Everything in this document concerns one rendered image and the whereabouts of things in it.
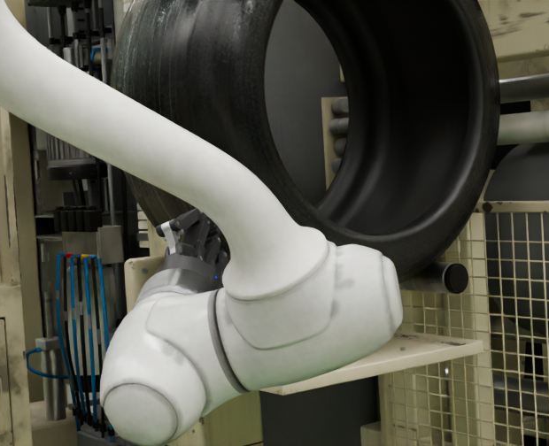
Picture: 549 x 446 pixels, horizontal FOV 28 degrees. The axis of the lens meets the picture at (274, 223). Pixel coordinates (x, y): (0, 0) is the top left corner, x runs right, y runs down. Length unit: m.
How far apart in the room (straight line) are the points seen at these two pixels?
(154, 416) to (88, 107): 0.28
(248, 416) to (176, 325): 0.84
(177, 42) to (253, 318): 0.52
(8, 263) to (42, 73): 1.10
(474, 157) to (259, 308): 0.71
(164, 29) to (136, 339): 0.53
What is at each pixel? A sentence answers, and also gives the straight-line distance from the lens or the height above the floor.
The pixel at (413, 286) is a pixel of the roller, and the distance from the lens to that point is 1.66.
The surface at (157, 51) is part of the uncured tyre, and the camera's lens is 1.44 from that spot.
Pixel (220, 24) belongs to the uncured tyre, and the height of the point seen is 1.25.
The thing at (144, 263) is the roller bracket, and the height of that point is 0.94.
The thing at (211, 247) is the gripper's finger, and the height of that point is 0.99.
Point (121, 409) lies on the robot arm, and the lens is 1.01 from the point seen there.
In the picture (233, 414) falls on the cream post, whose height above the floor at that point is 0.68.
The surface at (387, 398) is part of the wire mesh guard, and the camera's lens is 2.06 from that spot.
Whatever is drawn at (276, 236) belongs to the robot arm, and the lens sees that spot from 0.96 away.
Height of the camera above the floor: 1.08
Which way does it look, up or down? 3 degrees down
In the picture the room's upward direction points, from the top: 3 degrees counter-clockwise
